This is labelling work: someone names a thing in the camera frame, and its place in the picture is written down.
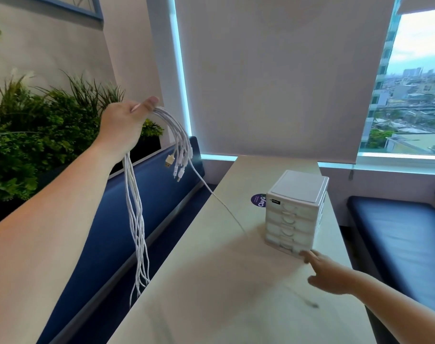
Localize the person's right hand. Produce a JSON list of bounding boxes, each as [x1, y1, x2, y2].
[[299, 249, 361, 296]]

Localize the person's left hand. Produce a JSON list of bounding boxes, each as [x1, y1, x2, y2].
[[94, 96, 160, 165]]

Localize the white mini drawer cabinet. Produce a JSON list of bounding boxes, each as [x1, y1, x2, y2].
[[265, 170, 330, 260]]

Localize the person's right forearm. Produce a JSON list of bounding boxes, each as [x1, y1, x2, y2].
[[352, 274, 435, 344]]

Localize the person's left forearm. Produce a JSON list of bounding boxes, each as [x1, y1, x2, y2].
[[0, 146, 114, 344]]

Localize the black planter box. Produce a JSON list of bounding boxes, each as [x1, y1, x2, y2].
[[0, 134, 162, 230]]

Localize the blue padded bench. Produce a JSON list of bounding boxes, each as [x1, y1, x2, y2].
[[36, 136, 218, 344], [347, 177, 435, 318]]

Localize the green leafy plants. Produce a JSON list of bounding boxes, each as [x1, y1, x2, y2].
[[0, 67, 164, 212]]

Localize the white table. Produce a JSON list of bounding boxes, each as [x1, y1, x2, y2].
[[108, 155, 377, 344]]

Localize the white roller blind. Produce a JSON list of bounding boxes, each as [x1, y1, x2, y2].
[[174, 0, 397, 164], [396, 0, 435, 15]]

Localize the glass window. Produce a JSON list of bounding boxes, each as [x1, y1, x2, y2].
[[359, 7, 435, 156]]

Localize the blue picture frame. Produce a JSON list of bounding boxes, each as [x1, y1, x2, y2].
[[23, 0, 104, 21]]

